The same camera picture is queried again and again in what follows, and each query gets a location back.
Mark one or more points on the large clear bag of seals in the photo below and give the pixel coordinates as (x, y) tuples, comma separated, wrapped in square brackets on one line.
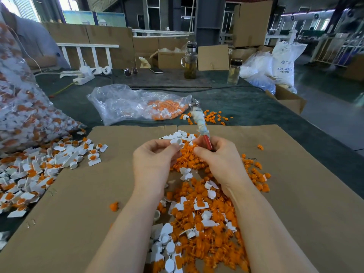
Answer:
[(28, 113)]

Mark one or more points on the open brown cardboard box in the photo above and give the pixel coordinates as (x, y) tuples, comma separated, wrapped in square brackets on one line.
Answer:
[(287, 100)]

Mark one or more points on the glass tea jar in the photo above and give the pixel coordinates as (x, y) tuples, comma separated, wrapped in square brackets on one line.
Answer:
[(190, 59)]

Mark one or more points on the pile of orange and white parts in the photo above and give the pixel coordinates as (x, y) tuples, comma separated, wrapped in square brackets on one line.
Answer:
[(202, 227)]

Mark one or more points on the person's left hand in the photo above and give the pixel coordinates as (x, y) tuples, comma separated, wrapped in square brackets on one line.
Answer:
[(154, 166)]

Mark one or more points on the glass bottle with black lid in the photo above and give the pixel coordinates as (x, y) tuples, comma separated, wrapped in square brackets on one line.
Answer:
[(234, 70)]

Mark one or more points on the white metal rack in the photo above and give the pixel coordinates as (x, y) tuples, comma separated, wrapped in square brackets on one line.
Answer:
[(338, 48)]

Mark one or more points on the dark steel pillar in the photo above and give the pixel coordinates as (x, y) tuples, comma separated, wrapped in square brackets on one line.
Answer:
[(210, 21)]

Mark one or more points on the orange white plastic piece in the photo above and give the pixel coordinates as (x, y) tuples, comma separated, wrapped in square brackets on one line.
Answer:
[(101, 147), (94, 161)]

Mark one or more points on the flat brown cardboard panel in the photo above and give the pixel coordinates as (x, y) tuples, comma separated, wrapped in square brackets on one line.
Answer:
[(213, 57)]

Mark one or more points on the black phone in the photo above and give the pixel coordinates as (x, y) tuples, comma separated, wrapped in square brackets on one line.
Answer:
[(156, 70)]

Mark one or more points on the scatter of orange offcuts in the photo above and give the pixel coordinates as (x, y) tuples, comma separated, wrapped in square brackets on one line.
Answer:
[(219, 116)]

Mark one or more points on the white railing frame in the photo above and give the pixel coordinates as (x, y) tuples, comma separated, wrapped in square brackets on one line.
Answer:
[(87, 46)]

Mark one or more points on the white power strip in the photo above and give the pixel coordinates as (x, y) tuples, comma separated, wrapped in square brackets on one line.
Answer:
[(84, 76)]

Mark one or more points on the person's right forearm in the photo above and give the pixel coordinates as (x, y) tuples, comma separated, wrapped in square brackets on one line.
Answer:
[(273, 242)]

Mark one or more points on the person's right hand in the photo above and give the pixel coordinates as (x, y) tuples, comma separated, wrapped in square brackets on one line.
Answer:
[(223, 165)]

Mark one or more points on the white woven sack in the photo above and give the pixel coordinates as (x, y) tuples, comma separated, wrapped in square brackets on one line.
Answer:
[(289, 59)]

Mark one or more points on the brown cardboard sheet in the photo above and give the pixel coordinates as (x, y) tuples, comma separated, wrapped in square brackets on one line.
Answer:
[(324, 196), (60, 207)]

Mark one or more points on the person's left forearm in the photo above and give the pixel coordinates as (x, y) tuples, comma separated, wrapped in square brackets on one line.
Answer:
[(119, 241)]

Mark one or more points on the row of upright cardboard sheets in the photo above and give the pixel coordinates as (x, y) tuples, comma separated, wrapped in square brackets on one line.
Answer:
[(121, 38)]

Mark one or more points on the open cardboard box with paper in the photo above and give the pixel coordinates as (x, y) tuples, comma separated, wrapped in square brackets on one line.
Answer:
[(170, 59)]

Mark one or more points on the pile of assembled white-orange parts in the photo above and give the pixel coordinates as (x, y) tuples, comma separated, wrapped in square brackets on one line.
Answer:
[(34, 171)]

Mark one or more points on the tall brown cardboard box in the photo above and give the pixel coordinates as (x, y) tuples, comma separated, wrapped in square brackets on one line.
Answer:
[(252, 22)]

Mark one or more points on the small clear plastic bag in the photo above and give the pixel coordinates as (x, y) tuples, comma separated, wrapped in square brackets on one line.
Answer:
[(119, 103)]

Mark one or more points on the clear blue plastic bag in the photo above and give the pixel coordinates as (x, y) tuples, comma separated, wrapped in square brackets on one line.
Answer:
[(259, 72)]

